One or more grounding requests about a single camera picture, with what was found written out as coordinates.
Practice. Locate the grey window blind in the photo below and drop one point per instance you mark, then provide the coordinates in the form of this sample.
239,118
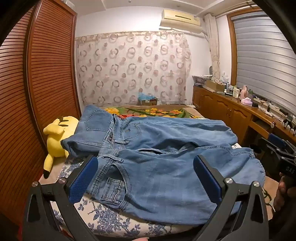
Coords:
261,58

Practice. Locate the wooden sideboard cabinet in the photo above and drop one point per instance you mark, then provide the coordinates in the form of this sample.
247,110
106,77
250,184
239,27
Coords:
222,109

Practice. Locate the open cardboard box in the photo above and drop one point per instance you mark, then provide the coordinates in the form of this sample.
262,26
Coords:
214,85

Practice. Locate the blue denim pants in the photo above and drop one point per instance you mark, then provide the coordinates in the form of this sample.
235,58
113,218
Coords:
161,162

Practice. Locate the cream wall air conditioner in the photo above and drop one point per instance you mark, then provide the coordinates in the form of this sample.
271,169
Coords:
180,17

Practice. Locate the blue floral bedsheet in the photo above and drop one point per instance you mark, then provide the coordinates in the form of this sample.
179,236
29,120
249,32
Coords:
104,220

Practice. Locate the stack of papers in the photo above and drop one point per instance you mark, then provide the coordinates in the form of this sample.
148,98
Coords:
200,80

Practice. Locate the white bottle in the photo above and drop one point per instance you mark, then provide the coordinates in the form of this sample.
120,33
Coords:
235,92

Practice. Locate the wooden slatted wardrobe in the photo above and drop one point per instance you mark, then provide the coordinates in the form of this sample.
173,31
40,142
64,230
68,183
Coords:
46,69

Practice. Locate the white power strip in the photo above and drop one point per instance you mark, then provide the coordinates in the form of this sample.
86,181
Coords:
259,99

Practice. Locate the pink bottle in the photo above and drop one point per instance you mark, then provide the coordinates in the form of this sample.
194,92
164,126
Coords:
244,91

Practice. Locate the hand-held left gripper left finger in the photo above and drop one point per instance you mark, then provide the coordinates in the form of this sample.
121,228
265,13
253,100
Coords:
83,178

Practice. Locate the circle patterned sheer curtain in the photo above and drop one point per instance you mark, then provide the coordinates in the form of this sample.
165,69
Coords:
134,69

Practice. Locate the person's right hand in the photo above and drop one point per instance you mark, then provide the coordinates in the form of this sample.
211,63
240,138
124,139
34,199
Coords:
281,194

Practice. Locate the beige tied curtain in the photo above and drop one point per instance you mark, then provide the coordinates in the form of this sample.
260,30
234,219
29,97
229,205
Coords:
214,46

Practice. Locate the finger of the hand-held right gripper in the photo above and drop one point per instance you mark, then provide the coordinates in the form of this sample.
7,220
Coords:
278,141
263,146

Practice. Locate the small cardboard box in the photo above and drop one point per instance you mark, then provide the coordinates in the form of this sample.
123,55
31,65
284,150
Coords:
148,102

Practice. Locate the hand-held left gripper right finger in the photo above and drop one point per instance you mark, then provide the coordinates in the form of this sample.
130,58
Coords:
208,178

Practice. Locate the yellow plush toy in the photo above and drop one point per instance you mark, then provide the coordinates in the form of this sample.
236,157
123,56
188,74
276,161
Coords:
55,143

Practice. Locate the pink tissue box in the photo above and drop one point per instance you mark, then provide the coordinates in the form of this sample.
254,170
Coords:
246,102

